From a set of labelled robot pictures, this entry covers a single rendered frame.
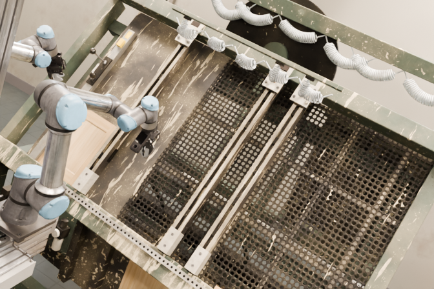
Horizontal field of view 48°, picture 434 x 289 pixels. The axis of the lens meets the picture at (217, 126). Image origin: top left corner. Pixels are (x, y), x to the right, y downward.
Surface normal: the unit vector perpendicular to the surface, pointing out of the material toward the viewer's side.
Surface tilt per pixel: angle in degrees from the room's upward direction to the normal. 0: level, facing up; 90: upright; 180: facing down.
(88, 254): 90
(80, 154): 56
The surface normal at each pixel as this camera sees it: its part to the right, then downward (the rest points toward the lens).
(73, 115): 0.77, 0.36
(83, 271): -0.46, 0.13
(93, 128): -0.18, -0.38
